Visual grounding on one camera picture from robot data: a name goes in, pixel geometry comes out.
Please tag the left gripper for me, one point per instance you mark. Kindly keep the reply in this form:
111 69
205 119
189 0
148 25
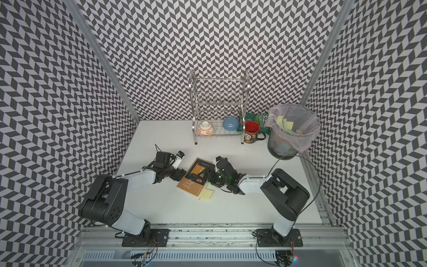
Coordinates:
179 174

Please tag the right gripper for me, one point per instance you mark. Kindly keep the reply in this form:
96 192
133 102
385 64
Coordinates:
212 173

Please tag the yellow sticky note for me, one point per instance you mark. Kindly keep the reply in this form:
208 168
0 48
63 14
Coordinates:
206 194

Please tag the brown book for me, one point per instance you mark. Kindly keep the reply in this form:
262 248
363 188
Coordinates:
195 180

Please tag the green sticky note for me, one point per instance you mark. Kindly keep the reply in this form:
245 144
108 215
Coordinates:
209 186

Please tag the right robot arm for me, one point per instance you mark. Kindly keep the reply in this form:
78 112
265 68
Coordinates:
287 196

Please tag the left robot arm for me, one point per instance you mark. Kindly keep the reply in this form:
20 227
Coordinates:
105 201

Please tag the discarded sticky notes pile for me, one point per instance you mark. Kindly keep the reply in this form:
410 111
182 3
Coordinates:
287 126

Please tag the red interior mug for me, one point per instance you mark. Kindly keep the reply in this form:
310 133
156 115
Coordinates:
252 132

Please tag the white orange patterned bowl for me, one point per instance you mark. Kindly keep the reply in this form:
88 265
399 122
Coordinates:
206 128

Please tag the blue bowl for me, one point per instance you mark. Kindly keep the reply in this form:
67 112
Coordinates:
231 123

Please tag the green snack bag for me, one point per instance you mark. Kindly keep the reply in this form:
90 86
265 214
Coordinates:
259 118

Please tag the metal dish rack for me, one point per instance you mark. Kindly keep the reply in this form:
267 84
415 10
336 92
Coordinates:
214 99

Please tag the mesh trash bin with liner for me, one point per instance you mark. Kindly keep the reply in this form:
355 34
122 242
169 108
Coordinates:
282 144

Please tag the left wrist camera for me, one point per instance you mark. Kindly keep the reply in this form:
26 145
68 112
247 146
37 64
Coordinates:
178 159

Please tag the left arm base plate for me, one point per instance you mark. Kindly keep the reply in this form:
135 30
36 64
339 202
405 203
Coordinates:
157 237

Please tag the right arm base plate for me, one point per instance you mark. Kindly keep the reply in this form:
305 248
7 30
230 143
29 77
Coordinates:
270 238

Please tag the aluminium front rail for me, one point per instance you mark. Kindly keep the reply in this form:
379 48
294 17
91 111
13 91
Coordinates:
219 236

